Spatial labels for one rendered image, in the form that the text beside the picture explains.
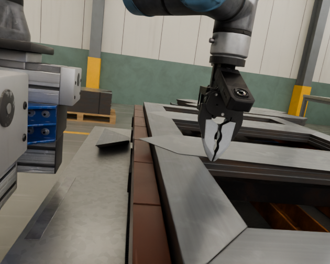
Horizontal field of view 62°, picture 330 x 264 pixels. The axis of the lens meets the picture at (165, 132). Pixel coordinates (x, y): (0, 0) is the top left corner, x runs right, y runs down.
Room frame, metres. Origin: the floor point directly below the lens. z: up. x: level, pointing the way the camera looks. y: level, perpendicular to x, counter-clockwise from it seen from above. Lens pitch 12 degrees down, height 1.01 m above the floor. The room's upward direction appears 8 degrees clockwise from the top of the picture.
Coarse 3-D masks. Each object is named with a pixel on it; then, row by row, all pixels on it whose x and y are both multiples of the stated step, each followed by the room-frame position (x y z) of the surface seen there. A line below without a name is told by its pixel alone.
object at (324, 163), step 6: (294, 150) 0.74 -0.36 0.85; (300, 150) 0.75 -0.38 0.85; (306, 150) 0.76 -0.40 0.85; (300, 156) 0.68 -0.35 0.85; (306, 156) 0.69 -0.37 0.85; (312, 156) 0.70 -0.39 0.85; (318, 156) 0.70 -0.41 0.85; (312, 162) 0.63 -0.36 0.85; (318, 162) 0.64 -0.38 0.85; (324, 162) 0.65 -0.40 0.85; (324, 168) 0.59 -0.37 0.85
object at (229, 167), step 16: (144, 112) 1.23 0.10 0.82; (192, 112) 1.34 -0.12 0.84; (192, 128) 0.99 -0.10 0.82; (240, 128) 1.03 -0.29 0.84; (256, 128) 1.04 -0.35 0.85; (320, 144) 0.99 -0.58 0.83; (208, 160) 0.56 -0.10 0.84; (224, 160) 0.56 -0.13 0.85; (160, 176) 0.44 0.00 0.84; (224, 176) 0.55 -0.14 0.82; (240, 176) 0.55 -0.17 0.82; (256, 176) 0.56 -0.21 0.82; (272, 176) 0.56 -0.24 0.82; (288, 176) 0.57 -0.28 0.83; (304, 176) 0.58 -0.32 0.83; (320, 176) 0.59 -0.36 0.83; (160, 192) 0.41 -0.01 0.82; (176, 240) 0.26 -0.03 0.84; (176, 256) 0.25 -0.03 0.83
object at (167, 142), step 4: (156, 136) 0.68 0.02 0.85; (160, 136) 0.69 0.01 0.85; (164, 136) 0.69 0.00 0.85; (168, 136) 0.70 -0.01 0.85; (172, 136) 0.71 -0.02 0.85; (152, 140) 0.64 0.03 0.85; (156, 140) 0.64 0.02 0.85; (160, 140) 0.64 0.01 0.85; (164, 140) 0.65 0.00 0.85; (168, 140) 0.66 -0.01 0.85; (172, 140) 0.66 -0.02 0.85; (152, 144) 0.60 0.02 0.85; (156, 144) 0.61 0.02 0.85; (160, 144) 0.61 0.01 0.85; (164, 144) 0.62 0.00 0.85; (168, 144) 0.62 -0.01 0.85; (172, 144) 0.63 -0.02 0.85; (176, 144) 0.63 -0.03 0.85; (164, 148) 0.58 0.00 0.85; (168, 148) 0.58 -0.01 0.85; (172, 148) 0.59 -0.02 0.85; (176, 148) 0.59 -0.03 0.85; (176, 152) 0.56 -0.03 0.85
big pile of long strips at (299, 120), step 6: (180, 102) 1.76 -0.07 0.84; (186, 102) 1.72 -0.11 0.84; (192, 102) 1.70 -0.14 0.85; (252, 108) 1.82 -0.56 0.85; (258, 108) 1.87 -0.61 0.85; (264, 108) 1.93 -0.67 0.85; (252, 114) 1.53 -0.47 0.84; (258, 114) 1.53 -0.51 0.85; (264, 114) 1.55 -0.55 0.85; (270, 114) 1.60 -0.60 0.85; (276, 114) 1.64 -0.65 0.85; (282, 114) 1.70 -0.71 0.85; (288, 114) 1.74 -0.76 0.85; (288, 120) 1.56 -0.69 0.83; (294, 120) 1.56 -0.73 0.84; (300, 120) 1.57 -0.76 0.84; (306, 120) 1.67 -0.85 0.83
